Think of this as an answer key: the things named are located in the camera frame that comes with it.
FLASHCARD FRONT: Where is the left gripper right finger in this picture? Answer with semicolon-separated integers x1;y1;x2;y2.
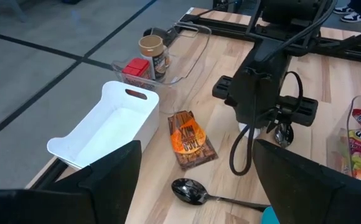
253;139;345;224

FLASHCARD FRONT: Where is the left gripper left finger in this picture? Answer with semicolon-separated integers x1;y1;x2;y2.
77;139;143;224

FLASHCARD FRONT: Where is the clear plastic bin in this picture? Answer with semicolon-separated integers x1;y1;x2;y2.
326;95;361;187
111;22;212;114

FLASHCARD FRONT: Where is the tan-lid spice jar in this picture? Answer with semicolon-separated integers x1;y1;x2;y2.
138;34;171;82

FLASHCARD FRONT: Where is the red-lid spice container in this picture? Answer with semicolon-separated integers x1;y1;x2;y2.
121;57;152;90

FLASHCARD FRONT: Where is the teal silicone spoon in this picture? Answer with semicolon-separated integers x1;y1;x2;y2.
261;205;281;224

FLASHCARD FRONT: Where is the white plastic bin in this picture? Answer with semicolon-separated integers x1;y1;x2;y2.
46;80;160;170

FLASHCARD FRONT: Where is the brown orange taco mix packet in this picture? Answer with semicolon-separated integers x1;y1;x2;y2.
167;110;218;171

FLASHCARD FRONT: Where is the person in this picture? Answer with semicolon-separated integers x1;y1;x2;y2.
332;0;361;23

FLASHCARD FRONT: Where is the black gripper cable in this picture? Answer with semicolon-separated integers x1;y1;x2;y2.
229;71;304;177

